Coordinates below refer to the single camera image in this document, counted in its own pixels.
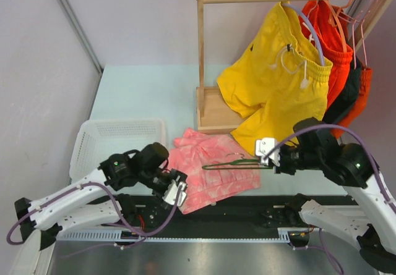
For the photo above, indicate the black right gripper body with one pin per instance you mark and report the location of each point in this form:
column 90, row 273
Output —
column 292, row 158

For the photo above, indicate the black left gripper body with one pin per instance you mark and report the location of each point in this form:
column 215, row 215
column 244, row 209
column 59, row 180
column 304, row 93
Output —
column 158, row 180

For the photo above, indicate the pink patterned shorts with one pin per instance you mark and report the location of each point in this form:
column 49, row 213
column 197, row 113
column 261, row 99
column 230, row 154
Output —
column 194, row 150

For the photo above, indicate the green wire hanger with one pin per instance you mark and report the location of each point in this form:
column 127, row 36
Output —
column 241, row 163

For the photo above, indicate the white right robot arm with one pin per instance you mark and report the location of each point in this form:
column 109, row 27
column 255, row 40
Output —
column 351, row 166

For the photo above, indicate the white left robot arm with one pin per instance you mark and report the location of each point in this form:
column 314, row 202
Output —
column 96, row 199

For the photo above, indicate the black and orange shorts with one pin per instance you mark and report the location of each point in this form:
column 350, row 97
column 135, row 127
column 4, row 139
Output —
column 353, row 99

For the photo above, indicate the yellow shorts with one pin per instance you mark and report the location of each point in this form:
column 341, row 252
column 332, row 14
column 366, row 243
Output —
column 280, row 80

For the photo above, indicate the lavender plastic hanger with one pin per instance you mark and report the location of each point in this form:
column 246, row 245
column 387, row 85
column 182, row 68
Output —
column 310, row 28

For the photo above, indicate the white plastic basket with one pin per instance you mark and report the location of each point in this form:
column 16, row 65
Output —
column 97, row 140

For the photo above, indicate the wooden clothes rack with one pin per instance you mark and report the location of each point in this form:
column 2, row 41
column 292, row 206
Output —
column 213, row 115

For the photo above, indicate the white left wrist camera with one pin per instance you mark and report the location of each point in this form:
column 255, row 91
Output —
column 175, row 193

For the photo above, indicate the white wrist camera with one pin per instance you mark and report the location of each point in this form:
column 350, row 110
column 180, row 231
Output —
column 266, row 152
column 175, row 193

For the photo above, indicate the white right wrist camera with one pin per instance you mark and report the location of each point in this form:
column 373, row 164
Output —
column 266, row 152

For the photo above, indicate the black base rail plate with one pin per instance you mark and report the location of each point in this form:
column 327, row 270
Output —
column 235, row 217

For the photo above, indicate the white slotted cable duct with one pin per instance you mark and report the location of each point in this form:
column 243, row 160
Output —
column 124, row 236

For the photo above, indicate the pink wire hanger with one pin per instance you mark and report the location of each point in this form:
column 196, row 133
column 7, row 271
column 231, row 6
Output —
column 360, row 18

